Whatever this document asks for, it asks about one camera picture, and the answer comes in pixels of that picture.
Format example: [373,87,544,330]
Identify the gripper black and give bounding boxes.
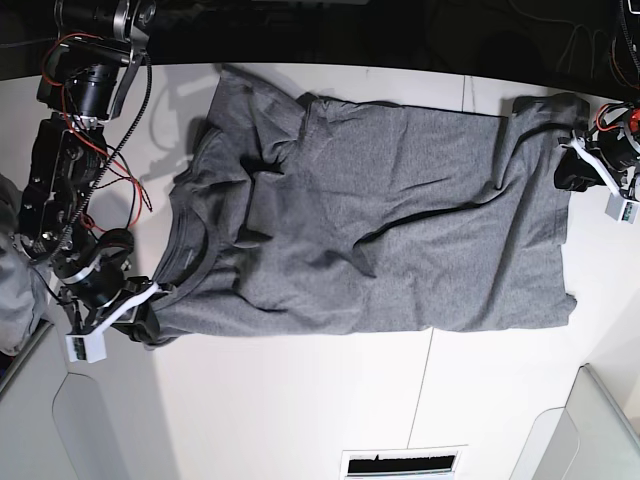
[53,228,175,345]
[554,102,639,197]

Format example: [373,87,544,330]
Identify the grey t-shirt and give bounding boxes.
[150,67,590,346]

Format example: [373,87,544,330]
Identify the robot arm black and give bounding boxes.
[554,1,639,201]
[19,1,165,351]

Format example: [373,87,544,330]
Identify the grey cloth pile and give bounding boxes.
[1,176,49,356]

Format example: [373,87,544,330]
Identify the left white bin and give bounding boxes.
[1,324,130,479]

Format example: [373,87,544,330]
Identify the white bin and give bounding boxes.
[511,364,639,480]
[1,324,130,479]

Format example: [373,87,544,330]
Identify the right white bin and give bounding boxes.
[511,364,639,480]

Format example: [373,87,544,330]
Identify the white cables on floor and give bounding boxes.
[519,0,616,81]

